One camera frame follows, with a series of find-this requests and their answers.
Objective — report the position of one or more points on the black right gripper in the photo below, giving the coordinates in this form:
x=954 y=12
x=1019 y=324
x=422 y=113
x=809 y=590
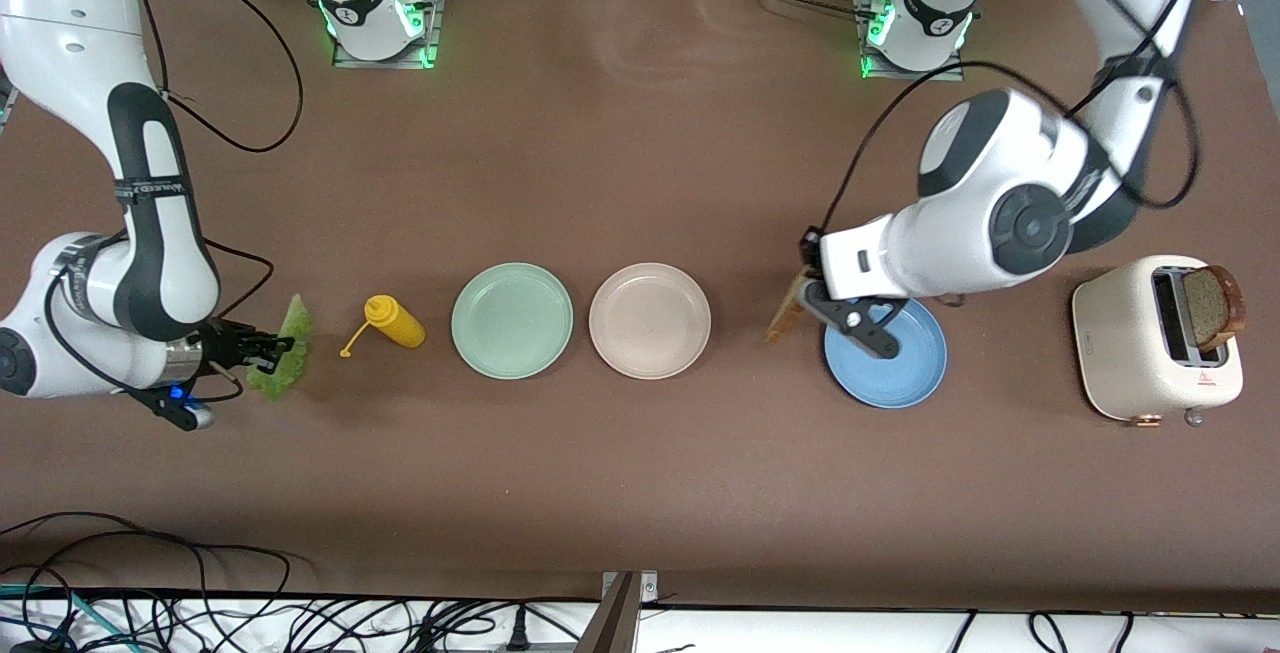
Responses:
x=219 y=344

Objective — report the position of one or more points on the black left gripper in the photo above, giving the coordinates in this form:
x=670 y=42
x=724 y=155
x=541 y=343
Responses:
x=806 y=249

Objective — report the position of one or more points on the green lettuce leaf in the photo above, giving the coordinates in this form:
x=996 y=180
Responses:
x=295 y=318

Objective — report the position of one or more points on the brown bread slice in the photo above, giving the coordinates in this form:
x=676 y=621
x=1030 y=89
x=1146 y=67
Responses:
x=1210 y=308
x=788 y=313

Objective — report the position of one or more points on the yellow mustard squeeze bottle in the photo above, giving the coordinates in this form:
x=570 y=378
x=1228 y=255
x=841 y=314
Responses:
x=400 y=325

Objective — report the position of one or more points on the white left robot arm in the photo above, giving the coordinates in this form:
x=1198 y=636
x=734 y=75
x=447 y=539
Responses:
x=980 y=193

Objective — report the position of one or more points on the blue plate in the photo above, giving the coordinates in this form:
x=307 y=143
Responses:
x=915 y=363

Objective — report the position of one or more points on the beige plate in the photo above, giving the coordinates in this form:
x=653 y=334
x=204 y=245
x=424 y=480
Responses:
x=650 y=321

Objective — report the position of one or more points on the mint green plate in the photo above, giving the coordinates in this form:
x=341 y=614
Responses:
x=512 y=321

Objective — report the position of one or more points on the cream white toaster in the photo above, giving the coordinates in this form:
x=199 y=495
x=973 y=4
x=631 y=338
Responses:
x=1120 y=353

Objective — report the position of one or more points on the black power plug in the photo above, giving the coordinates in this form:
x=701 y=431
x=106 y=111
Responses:
x=518 y=630

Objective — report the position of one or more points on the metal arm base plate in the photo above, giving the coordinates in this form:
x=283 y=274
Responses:
x=436 y=13
x=930 y=75

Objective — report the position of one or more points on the silver corner bracket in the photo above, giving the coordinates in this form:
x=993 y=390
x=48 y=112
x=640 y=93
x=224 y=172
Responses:
x=648 y=588

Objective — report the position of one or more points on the dark aluminium post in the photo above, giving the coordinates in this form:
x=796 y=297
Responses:
x=610 y=628

